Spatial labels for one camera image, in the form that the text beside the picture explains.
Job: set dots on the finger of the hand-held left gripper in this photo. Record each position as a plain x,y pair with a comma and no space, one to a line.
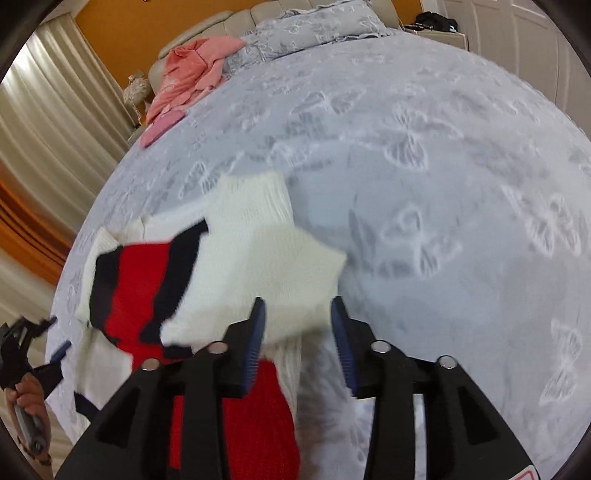
28,328
51,362

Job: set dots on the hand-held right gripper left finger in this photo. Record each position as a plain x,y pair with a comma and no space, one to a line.
256,332

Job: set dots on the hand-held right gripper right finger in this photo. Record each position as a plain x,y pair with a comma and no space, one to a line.
340,332

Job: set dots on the red white black knit sweater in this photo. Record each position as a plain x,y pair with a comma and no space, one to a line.
258,249

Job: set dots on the person's left hand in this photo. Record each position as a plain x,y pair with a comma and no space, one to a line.
28,392

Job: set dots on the grey butterfly blanket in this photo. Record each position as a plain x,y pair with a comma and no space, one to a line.
438,221

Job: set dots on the beige curtain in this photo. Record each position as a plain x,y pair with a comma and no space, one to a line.
51,120

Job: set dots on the white bedside lamp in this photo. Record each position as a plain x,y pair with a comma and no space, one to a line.
135,90

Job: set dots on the pink garment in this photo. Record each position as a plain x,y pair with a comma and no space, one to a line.
194,74

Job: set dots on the grey ruffled pillow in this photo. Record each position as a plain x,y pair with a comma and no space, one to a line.
318,27

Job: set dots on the beige tufted headboard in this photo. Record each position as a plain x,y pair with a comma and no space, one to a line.
217,23

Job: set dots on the white bedside table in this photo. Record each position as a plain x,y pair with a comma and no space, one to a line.
450,38

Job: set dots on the black bag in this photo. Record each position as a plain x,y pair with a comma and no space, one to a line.
434,21

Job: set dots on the white panelled wardrobe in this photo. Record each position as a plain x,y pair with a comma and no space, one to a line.
503,41

